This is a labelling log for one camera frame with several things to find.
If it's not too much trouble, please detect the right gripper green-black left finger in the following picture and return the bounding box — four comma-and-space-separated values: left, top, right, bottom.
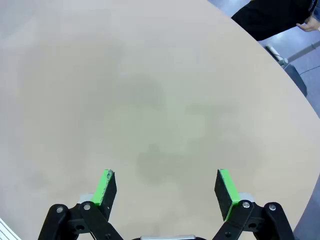
37, 169, 124, 240

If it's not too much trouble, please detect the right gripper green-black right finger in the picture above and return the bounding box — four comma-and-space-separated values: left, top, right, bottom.
212, 168, 296, 240

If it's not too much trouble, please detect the person's left hand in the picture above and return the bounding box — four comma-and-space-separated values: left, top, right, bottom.
296, 14, 320, 33

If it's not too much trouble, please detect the person in denim jacket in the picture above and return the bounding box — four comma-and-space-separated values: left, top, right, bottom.
231, 0, 320, 42

